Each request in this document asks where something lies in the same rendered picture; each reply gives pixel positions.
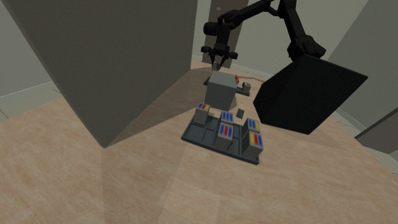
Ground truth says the dark grey flat panel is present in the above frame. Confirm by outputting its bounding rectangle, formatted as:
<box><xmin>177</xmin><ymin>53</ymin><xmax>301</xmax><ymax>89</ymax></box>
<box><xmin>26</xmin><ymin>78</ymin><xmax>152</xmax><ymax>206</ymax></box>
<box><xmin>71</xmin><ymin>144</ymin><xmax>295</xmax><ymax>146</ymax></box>
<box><xmin>1</xmin><ymin>0</ymin><xmax>198</xmax><ymax>148</ymax></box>

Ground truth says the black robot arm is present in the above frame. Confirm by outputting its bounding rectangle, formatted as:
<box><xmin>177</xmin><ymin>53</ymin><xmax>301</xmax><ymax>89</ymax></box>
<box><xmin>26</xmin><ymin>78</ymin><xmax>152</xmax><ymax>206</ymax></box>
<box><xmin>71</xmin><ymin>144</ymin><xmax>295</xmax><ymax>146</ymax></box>
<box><xmin>203</xmin><ymin>0</ymin><xmax>326</xmax><ymax>61</ymax></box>

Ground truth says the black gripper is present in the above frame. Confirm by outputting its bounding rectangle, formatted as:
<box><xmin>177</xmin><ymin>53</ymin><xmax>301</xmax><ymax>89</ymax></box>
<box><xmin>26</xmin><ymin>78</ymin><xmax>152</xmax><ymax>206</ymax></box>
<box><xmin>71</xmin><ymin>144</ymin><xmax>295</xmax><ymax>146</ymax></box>
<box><xmin>201</xmin><ymin>37</ymin><xmax>238</xmax><ymax>69</ymax></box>

